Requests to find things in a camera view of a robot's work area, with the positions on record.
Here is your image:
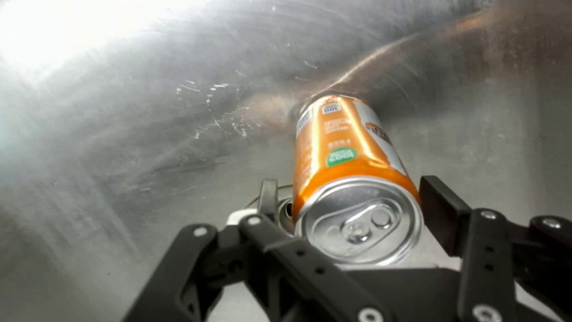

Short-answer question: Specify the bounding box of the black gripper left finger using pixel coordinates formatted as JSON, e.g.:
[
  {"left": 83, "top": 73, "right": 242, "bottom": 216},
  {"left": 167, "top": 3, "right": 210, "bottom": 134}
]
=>
[{"left": 124, "top": 214, "right": 394, "bottom": 322}]

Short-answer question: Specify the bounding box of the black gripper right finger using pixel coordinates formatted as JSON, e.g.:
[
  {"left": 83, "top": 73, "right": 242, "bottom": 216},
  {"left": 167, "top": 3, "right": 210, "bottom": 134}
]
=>
[{"left": 421, "top": 175, "right": 572, "bottom": 322}]

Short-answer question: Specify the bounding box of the orange drink can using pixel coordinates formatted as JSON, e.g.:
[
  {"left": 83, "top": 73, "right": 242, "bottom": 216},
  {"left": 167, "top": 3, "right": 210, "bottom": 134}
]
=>
[{"left": 292, "top": 94, "right": 423, "bottom": 266}]

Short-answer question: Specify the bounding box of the stainless steel sink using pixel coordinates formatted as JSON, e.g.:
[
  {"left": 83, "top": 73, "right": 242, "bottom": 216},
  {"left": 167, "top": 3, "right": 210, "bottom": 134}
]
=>
[{"left": 0, "top": 0, "right": 572, "bottom": 322}]

